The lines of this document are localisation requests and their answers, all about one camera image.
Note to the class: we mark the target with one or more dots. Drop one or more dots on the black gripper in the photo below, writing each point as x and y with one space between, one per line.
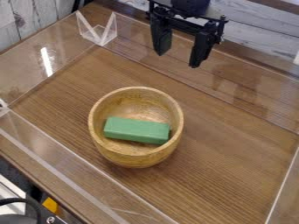
188 16

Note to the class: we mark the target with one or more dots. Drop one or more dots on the green rectangular block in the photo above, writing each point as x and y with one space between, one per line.
136 130

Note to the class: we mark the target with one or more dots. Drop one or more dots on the brown wooden bowl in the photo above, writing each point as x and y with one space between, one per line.
139 103

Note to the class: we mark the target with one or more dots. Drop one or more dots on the yellow and black device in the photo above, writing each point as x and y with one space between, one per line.
46 200

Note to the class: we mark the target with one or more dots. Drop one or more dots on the clear acrylic corner bracket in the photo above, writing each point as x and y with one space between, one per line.
99 34

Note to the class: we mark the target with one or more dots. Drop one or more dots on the clear acrylic front wall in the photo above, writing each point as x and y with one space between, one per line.
63 163

